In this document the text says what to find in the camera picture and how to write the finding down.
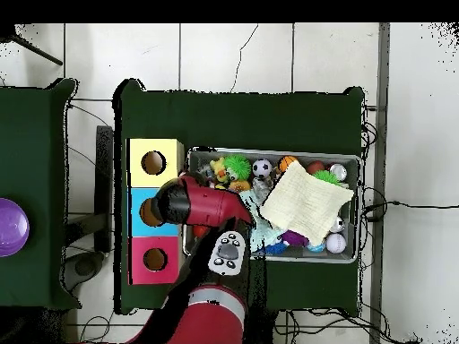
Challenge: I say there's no cream knitted cloth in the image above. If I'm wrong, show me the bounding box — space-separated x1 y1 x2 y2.
259 159 356 247

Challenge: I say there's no wooden box with three holes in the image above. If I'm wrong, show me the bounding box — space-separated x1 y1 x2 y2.
127 138 186 286

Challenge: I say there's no shallow mesh bin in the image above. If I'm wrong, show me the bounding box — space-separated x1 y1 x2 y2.
181 146 362 265

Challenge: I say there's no green spiky ball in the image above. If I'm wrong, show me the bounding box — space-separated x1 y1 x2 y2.
223 154 252 181
312 169 342 186

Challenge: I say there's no yellow duck toy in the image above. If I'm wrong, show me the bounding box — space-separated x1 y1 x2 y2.
210 157 228 182

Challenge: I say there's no small soccer ball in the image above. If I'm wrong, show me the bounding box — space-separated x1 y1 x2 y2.
251 158 273 180

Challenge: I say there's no light blue knitted cloth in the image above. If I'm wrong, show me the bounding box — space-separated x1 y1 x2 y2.
238 189 288 254

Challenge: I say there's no small orange basketball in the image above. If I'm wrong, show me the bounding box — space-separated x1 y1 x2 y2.
278 155 299 175

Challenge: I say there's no brown red ball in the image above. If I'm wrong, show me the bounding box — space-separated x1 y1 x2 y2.
306 160 326 176

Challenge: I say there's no silver can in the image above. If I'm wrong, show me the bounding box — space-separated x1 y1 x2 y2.
328 163 349 183

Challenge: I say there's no white baseball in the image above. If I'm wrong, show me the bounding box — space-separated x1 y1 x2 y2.
325 233 348 254

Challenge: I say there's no grey round foot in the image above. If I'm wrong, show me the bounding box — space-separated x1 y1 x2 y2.
62 250 106 292

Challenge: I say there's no dark green side tablecloth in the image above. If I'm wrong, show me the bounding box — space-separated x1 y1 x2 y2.
0 77 82 310

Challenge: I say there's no purple bowl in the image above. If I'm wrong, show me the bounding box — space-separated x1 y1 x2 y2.
0 197 30 258

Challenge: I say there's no black tripod leg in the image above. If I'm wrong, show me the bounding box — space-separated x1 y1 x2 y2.
0 24 64 66

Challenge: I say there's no black cable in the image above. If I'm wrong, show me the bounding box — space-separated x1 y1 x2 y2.
361 199 459 221

